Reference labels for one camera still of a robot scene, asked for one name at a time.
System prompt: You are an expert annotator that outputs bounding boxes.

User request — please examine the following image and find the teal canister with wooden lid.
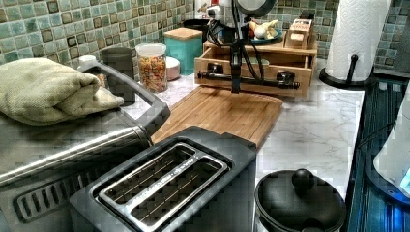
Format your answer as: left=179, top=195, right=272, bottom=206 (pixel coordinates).
left=163, top=27, right=202, bottom=75

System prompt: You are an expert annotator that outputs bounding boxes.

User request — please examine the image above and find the wooden drawer organizer box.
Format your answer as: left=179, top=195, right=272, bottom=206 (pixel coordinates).
left=202, top=30, right=319, bottom=71

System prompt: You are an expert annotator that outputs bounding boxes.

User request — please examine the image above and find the black utensil holder pot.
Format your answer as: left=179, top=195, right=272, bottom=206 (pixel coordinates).
left=183, top=19, right=209, bottom=42

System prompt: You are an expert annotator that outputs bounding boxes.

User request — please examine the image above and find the white lidded small jar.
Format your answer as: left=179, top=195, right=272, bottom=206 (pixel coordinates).
left=166, top=56, right=180, bottom=81

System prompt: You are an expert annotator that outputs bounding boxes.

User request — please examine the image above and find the paper towel roll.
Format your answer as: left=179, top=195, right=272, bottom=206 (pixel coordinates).
left=325, top=0, right=392, bottom=81

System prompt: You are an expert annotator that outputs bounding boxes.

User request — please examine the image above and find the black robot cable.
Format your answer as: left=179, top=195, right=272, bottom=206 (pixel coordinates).
left=206, top=0, right=266, bottom=81

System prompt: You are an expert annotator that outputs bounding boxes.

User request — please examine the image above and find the wooden drawer with black handle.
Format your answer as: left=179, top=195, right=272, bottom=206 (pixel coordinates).
left=193, top=46, right=314, bottom=99

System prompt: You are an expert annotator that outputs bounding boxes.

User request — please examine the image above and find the blue plate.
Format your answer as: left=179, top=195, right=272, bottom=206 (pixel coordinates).
left=250, top=29, right=282, bottom=45

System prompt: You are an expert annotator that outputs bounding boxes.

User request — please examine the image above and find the beige folded towel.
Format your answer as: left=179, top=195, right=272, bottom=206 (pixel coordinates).
left=1, top=58, right=124, bottom=126

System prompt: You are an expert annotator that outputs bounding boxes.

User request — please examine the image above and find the black paper towel holder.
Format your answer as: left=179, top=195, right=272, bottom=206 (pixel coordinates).
left=319, top=54, right=378, bottom=91

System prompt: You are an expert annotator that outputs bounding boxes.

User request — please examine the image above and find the toy peeled banana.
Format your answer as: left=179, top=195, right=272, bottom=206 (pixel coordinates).
left=253, top=20, right=278, bottom=39

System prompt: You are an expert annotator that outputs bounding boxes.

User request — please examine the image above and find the green small bowl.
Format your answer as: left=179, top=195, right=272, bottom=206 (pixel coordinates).
left=249, top=57, right=270, bottom=65

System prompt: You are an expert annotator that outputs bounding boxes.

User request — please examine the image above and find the black two-slot toaster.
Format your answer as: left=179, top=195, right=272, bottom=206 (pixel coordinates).
left=70, top=127, right=256, bottom=232

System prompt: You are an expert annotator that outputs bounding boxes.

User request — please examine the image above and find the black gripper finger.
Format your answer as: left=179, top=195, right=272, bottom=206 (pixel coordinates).
left=230, top=43, right=242, bottom=94

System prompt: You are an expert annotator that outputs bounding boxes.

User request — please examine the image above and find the stainless steel toaster oven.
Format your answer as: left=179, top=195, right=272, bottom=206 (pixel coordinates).
left=0, top=62, right=170, bottom=232

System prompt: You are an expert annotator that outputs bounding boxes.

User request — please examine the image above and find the small white-capped spice bottle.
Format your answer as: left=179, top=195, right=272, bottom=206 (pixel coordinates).
left=78, top=55, right=97, bottom=68

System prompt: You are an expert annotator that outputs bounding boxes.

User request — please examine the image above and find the black cylindrical cup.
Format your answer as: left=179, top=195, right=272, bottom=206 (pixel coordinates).
left=100, top=46, right=136, bottom=107

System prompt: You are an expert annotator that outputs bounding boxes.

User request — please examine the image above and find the bamboo cutting board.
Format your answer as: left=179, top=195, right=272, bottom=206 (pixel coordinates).
left=152, top=87, right=283, bottom=149

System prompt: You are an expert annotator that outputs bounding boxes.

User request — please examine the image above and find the black pot with lid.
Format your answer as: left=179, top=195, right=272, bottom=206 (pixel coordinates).
left=254, top=168, right=346, bottom=232

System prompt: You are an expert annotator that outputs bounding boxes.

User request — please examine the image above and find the glass jar of cereal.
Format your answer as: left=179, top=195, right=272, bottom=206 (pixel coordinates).
left=135, top=43, right=167, bottom=93

